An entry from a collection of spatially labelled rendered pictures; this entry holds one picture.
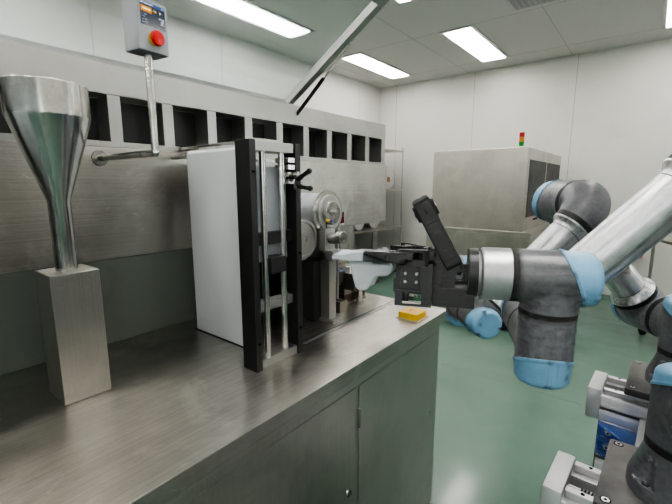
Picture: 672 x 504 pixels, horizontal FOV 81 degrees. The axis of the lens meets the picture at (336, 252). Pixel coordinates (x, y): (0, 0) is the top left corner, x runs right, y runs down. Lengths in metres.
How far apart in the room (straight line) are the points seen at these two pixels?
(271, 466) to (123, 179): 0.83
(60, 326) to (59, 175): 0.29
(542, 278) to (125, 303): 1.08
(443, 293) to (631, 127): 5.03
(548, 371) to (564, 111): 5.12
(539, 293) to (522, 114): 5.19
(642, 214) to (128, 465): 0.88
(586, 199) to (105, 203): 1.22
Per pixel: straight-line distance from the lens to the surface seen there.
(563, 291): 0.60
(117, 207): 1.25
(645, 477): 0.94
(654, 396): 0.88
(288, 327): 1.09
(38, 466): 0.86
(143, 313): 1.33
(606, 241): 0.74
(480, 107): 5.91
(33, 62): 1.23
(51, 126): 0.92
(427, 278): 0.58
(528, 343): 0.62
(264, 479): 0.94
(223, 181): 1.10
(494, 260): 0.58
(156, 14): 1.02
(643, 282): 1.40
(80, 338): 0.98
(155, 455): 0.80
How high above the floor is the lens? 1.34
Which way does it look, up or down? 10 degrees down
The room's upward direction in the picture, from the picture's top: straight up
